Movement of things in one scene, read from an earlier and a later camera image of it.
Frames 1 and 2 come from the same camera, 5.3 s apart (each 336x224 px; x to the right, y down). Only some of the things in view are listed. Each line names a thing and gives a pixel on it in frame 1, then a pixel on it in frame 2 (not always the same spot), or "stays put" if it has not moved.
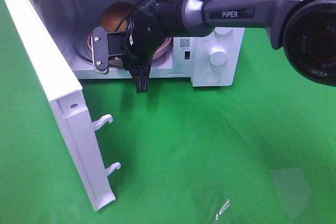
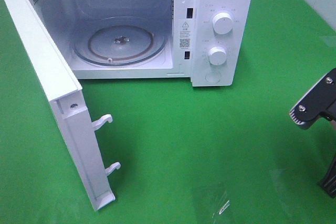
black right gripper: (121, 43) to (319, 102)
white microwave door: (70, 100) stays put
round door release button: (213, 76) stays put
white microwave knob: (218, 55) stays put
